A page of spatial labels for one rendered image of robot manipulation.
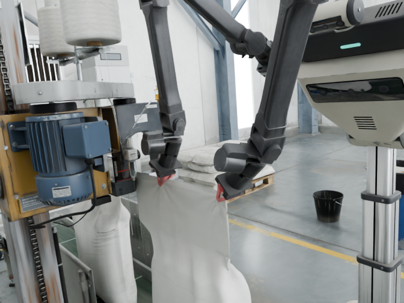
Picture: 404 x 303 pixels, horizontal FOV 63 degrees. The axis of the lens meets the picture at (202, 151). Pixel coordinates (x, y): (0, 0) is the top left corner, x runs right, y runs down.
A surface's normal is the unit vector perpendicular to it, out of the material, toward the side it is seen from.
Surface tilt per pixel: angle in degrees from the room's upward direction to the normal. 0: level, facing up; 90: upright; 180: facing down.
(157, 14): 110
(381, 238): 90
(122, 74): 90
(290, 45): 122
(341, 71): 40
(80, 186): 91
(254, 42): 99
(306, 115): 90
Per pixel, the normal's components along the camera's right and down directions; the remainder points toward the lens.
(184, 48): 0.67, 0.07
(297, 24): 0.25, 0.68
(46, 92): 0.30, 0.16
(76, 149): -0.40, 0.19
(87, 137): 0.92, 0.00
